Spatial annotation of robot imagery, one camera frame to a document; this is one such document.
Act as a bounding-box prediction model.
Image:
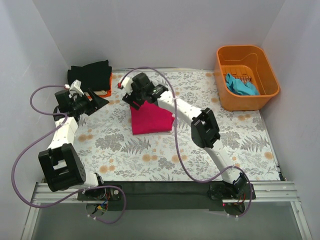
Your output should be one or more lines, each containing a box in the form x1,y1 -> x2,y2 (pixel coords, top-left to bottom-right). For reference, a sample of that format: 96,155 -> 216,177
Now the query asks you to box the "pink t shirt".
130,102 -> 175,135

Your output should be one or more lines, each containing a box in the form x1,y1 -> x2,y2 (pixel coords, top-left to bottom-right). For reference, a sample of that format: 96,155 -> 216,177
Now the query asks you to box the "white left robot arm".
38,89 -> 109,192

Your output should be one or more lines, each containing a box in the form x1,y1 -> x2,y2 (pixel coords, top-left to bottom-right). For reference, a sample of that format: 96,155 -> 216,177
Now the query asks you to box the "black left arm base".
77,187 -> 123,216

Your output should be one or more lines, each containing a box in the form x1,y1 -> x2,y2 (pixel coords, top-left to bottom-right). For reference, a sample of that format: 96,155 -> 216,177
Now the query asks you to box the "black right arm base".
207,172 -> 256,219

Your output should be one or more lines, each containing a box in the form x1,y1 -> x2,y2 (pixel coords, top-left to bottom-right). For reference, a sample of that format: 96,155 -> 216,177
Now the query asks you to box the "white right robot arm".
117,72 -> 253,200

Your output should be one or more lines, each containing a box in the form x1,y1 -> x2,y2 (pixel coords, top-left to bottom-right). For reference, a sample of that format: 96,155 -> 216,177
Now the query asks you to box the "folded beige t shirt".
95,90 -> 108,96

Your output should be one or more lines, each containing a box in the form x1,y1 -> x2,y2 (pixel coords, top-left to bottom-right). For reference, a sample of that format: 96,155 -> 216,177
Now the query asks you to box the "folded orange t shirt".
100,73 -> 113,98

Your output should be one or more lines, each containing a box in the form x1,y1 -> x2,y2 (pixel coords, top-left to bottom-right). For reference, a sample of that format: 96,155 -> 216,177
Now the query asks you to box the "folded black t shirt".
67,60 -> 112,92

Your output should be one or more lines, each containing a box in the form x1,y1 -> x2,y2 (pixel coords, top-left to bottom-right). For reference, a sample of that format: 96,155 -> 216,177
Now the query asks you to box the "floral patterned table mat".
73,70 -> 280,181

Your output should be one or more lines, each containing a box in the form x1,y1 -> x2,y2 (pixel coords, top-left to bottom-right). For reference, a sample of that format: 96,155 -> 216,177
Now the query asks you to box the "teal t shirt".
225,73 -> 260,96

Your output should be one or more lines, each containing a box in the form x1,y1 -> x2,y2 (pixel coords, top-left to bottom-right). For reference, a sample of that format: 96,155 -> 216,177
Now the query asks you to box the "orange plastic basket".
214,45 -> 280,112

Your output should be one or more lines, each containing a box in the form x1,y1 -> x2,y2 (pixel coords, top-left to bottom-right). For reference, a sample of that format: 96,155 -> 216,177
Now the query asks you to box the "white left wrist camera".
64,79 -> 84,97

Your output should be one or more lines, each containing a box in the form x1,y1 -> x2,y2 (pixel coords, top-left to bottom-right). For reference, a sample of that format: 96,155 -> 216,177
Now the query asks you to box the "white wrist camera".
117,76 -> 133,95
64,79 -> 84,97

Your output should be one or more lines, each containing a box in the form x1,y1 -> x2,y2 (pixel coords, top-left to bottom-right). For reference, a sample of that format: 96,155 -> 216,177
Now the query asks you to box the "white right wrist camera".
117,76 -> 133,95

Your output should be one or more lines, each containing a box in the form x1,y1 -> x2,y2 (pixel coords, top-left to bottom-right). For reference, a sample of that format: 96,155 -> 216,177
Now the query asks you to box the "aluminium frame rail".
21,181 -> 313,240

